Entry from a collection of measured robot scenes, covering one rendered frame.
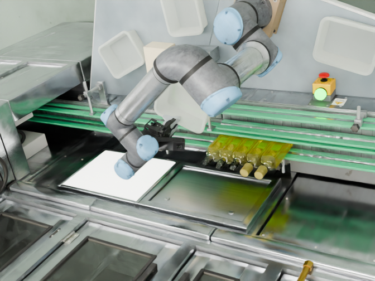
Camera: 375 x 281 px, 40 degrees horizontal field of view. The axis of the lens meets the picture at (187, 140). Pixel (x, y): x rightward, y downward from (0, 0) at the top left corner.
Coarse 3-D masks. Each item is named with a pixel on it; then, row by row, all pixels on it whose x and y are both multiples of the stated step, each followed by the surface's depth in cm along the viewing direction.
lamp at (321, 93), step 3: (318, 90) 193; (321, 90) 193; (324, 90) 193; (315, 93) 194; (318, 93) 193; (321, 93) 193; (324, 93) 193; (327, 93) 195; (315, 96) 195; (318, 96) 194; (321, 96) 193; (324, 96) 193; (318, 99) 195; (321, 99) 194
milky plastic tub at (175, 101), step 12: (180, 84) 189; (168, 96) 204; (180, 96) 201; (156, 108) 200; (168, 108) 203; (180, 108) 203; (192, 108) 200; (180, 120) 199; (192, 120) 200; (204, 120) 191
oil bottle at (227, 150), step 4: (232, 140) 207; (236, 140) 206; (240, 140) 206; (228, 144) 204; (232, 144) 204; (236, 144) 203; (224, 148) 202; (228, 148) 202; (232, 148) 201; (220, 152) 201; (224, 152) 200; (228, 152) 199; (232, 152) 200; (220, 156) 200; (224, 156) 199; (228, 156) 199; (232, 156) 200; (228, 160) 199; (232, 160) 200
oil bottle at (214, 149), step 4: (220, 136) 211; (224, 136) 211; (228, 136) 210; (232, 136) 211; (216, 140) 208; (220, 140) 208; (224, 140) 207; (228, 140) 208; (212, 144) 206; (216, 144) 206; (220, 144) 205; (224, 144) 206; (208, 148) 204; (212, 148) 203; (216, 148) 203; (220, 148) 203; (208, 152) 203; (212, 152) 202; (216, 152) 202; (216, 156) 202; (216, 160) 203
